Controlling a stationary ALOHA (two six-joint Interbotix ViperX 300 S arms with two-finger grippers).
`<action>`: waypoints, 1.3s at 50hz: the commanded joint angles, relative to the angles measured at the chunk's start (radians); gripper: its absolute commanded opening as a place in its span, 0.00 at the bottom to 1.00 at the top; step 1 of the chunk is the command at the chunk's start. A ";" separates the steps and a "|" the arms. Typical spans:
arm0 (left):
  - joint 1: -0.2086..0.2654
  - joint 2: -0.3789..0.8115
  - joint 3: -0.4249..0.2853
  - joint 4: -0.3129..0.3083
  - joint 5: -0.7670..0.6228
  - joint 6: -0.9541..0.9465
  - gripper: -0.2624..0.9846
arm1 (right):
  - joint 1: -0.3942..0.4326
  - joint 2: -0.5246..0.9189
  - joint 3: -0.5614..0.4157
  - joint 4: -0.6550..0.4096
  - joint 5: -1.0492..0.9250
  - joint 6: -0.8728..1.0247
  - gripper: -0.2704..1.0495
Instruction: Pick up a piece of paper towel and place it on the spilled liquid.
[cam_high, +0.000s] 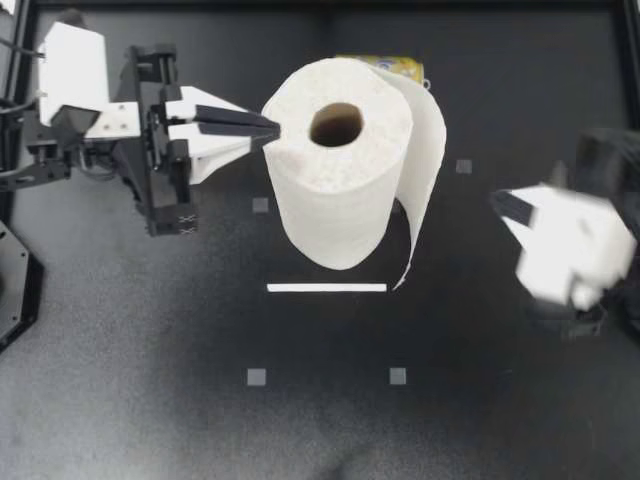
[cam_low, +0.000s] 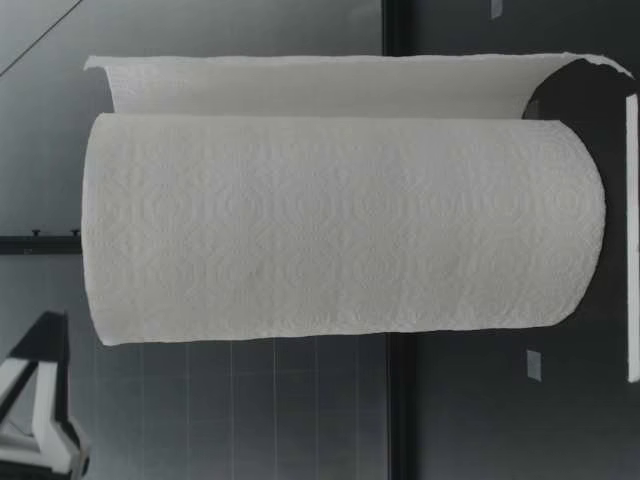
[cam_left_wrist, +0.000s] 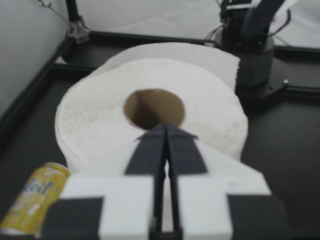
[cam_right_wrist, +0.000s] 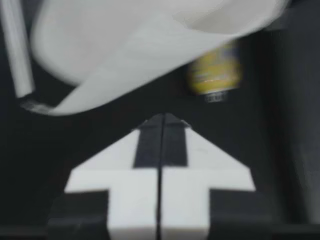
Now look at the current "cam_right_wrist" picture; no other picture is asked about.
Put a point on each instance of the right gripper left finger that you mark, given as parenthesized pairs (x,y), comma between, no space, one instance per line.
(135,195)

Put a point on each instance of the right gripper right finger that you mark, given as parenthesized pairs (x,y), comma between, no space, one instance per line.
(185,195)

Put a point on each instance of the white paper towel roll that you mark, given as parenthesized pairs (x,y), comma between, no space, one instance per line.
(120,47)

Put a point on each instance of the yellow can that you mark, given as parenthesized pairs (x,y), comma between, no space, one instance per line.
(215,70)

